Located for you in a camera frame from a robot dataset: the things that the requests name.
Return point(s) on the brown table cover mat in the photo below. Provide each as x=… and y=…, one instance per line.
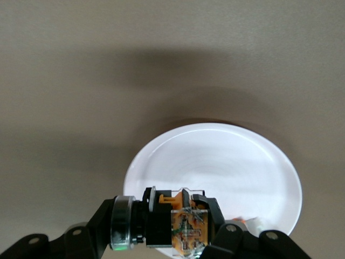
x=81, y=81

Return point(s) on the white round plate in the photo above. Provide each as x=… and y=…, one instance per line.
x=215, y=162

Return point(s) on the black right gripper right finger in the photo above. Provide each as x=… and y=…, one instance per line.
x=231, y=242

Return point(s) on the orange push-button switch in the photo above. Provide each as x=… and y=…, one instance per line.
x=161, y=224

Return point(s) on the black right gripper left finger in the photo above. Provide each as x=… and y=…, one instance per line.
x=89, y=232

